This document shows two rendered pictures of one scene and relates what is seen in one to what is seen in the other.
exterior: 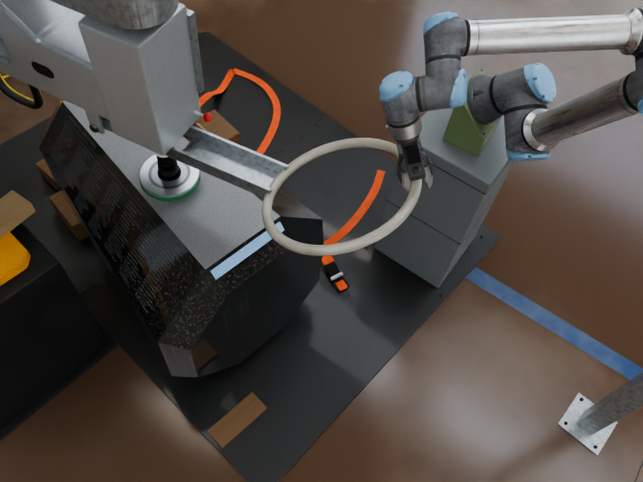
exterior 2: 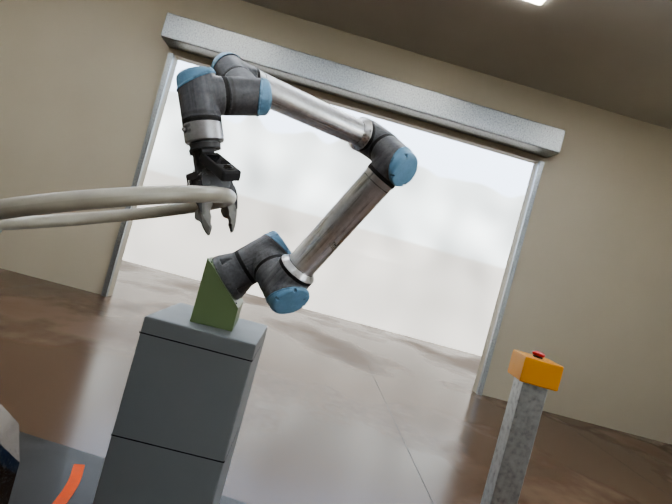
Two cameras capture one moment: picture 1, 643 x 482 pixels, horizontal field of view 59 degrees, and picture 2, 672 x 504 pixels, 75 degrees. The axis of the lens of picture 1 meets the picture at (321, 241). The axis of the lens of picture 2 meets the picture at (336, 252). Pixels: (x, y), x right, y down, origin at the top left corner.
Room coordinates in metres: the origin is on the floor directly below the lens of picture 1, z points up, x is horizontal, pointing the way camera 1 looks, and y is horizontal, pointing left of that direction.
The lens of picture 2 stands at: (0.10, 0.06, 1.22)
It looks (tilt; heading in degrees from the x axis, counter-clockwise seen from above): 1 degrees up; 327
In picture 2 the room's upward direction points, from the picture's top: 15 degrees clockwise
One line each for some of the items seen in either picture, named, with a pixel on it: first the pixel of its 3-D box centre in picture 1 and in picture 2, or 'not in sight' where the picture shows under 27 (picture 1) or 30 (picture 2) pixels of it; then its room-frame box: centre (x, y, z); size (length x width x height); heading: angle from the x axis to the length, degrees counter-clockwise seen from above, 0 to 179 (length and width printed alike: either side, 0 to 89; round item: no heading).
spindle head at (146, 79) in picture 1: (125, 68); not in sight; (1.33, 0.66, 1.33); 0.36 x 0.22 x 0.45; 69
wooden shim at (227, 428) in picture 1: (237, 419); not in sight; (0.70, 0.26, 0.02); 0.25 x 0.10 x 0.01; 140
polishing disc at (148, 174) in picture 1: (169, 173); not in sight; (1.31, 0.58, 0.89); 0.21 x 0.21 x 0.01
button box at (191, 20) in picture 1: (187, 51); not in sight; (1.39, 0.48, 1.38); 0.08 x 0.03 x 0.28; 69
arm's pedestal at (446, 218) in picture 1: (443, 195); (184, 425); (1.76, -0.55, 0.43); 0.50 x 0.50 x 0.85; 60
